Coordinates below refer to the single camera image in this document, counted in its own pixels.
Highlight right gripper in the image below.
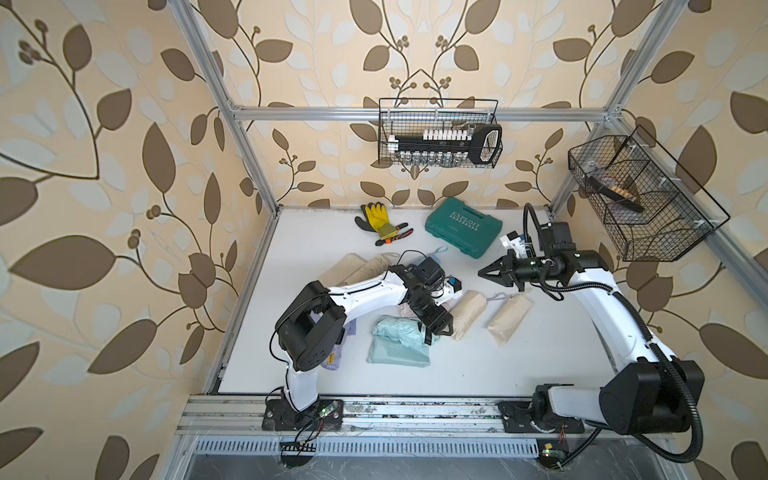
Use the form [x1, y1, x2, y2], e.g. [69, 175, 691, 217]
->
[478, 249, 555, 291]

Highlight cream sleeved umbrella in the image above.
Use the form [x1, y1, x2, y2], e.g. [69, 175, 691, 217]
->
[450, 291, 508, 341]
[486, 295, 534, 347]

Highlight mint green umbrella sleeve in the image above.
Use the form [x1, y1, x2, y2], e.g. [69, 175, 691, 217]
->
[367, 337, 431, 368]

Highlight blue umbrella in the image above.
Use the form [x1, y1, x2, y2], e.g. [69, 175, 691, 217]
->
[428, 245, 449, 264]

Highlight purple umbrella sleeve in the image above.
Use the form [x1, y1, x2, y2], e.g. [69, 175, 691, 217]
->
[344, 319, 357, 336]

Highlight purple umbrella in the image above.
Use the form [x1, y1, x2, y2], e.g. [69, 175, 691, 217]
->
[321, 340, 345, 371]

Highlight pink sleeved umbrella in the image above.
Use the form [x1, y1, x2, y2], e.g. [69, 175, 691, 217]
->
[398, 304, 419, 320]

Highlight beige sleeved umbrella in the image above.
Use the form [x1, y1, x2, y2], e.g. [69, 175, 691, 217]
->
[318, 254, 366, 288]

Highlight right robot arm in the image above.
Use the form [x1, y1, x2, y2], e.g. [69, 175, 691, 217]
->
[478, 222, 705, 437]

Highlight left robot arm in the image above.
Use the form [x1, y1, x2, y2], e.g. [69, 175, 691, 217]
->
[274, 256, 463, 412]

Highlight green plastic tool case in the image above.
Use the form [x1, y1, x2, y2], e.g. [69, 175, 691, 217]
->
[425, 197, 503, 259]

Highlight orange black pliers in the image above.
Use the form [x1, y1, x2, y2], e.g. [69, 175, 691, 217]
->
[375, 223, 414, 247]

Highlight yellow black work glove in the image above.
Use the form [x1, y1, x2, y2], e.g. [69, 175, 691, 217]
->
[354, 202, 400, 239]

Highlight black socket set holder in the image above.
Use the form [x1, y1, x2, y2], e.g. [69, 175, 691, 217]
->
[383, 124, 503, 168]

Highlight tool in right basket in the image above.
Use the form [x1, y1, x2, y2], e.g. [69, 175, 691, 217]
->
[587, 176, 645, 213]

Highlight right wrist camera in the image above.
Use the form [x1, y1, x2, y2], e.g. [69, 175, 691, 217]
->
[499, 231, 530, 258]

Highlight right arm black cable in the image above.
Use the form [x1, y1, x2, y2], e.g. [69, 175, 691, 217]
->
[521, 202, 704, 470]

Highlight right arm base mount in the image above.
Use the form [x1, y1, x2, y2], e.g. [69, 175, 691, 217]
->
[497, 384, 585, 434]

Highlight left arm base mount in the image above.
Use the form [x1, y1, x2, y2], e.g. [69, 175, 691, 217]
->
[261, 392, 345, 432]

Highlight right wire basket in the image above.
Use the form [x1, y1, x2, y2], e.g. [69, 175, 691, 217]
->
[568, 125, 731, 262]

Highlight wire basket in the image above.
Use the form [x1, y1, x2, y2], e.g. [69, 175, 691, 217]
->
[568, 125, 731, 262]
[376, 97, 503, 169]

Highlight back wire basket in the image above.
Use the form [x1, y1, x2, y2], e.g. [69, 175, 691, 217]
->
[376, 97, 503, 169]

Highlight aluminium front rail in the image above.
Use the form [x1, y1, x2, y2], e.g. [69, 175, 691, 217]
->
[176, 394, 591, 439]

